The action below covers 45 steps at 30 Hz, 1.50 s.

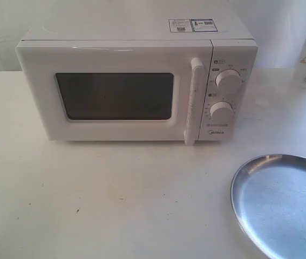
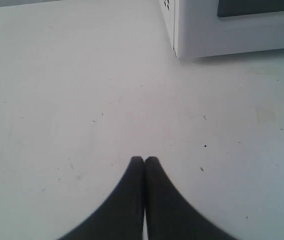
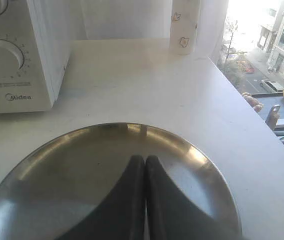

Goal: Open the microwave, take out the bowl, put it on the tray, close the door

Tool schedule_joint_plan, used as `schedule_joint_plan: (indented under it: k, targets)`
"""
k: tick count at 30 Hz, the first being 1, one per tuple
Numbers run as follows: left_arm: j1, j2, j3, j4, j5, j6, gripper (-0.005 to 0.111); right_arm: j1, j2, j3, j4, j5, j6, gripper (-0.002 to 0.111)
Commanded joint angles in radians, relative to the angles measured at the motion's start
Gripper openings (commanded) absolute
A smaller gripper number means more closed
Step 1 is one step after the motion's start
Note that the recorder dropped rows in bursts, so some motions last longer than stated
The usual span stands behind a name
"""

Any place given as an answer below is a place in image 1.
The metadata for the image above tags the round silver metal tray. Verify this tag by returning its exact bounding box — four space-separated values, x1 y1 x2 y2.
230 154 306 258

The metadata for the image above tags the white microwave oven body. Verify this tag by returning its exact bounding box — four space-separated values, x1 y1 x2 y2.
20 6 258 142

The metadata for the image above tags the white microwave door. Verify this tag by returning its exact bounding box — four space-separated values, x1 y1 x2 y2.
16 40 213 145

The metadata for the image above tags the white appliance control knob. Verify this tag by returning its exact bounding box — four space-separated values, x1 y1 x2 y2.
215 69 242 93
209 101 234 121

